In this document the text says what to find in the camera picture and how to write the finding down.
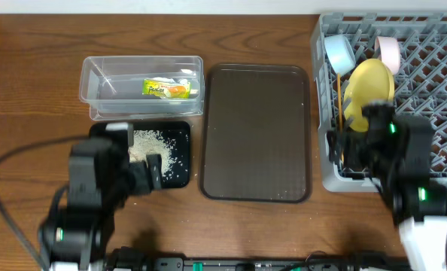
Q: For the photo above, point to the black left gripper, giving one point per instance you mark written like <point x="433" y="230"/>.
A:
<point x="143" y="177"/>

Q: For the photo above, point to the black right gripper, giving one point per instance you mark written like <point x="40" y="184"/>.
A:
<point x="357" y="141"/>

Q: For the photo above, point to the rice and peanut shell waste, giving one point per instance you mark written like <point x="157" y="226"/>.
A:
<point x="147" y="142"/>

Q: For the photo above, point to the wooden chopstick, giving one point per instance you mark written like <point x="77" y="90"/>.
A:
<point x="339" y="92"/>

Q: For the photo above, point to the yellow plate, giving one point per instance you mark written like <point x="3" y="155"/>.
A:
<point x="371" y="81"/>

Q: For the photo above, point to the light blue bowl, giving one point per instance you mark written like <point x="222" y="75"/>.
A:
<point x="340" y="54"/>

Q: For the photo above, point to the pink bowl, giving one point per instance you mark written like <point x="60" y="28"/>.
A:
<point x="388" y="51"/>

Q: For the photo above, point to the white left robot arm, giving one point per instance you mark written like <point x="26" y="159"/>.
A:
<point x="80" y="221"/>

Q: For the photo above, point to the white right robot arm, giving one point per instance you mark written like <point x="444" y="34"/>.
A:
<point x="396" y="150"/>

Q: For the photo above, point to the black waste tray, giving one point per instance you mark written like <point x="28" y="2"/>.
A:
<point x="180" y="143"/>

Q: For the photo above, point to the clear plastic waste bin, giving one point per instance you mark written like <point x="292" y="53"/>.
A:
<point x="138" y="87"/>

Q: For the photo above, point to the grey dishwasher rack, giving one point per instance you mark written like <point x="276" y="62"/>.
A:
<point x="420" y="84"/>

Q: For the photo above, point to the brown serving tray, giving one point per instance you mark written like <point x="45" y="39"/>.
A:
<point x="256" y="143"/>

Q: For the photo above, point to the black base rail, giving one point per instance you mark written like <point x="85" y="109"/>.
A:
<point x="127" y="258"/>

